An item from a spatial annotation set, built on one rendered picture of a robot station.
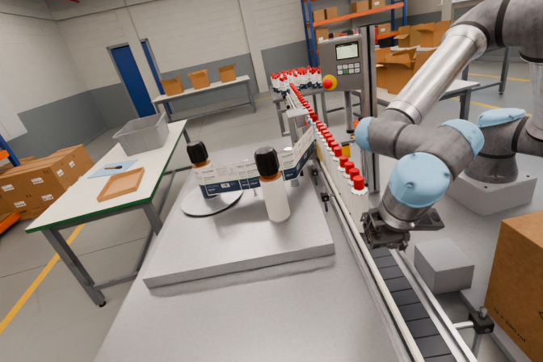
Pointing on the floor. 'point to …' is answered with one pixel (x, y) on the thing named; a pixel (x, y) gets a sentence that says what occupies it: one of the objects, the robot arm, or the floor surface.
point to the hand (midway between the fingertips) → (387, 240)
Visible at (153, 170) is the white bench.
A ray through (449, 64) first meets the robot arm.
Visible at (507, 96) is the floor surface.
